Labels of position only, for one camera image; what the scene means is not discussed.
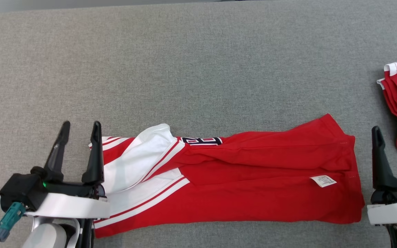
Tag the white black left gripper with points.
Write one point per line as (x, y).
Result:
(74, 206)

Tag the red white sports jersey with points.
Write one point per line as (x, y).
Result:
(253, 182)

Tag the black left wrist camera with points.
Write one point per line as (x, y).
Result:
(22, 191)

